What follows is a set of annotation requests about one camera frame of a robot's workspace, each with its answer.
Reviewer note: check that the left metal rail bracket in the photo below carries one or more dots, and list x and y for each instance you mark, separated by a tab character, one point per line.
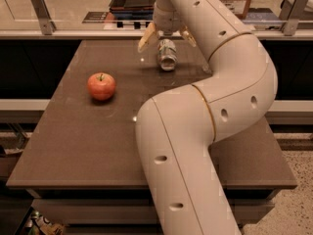
46	24

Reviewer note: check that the metal rail bracket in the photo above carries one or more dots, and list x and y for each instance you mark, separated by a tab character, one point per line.
46	24
293	18

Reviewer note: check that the items under table left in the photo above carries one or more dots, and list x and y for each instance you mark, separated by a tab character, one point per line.
42	226

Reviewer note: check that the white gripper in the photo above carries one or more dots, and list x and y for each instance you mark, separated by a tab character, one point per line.
167	24

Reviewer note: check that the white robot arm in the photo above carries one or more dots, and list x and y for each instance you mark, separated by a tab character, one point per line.
175	128

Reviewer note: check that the red apple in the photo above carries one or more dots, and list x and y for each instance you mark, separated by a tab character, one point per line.
101	86

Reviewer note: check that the right metal rail bracket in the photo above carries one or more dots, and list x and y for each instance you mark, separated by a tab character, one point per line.
293	18

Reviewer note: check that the silver green 7up can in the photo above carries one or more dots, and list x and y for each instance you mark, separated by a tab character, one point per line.
167	56

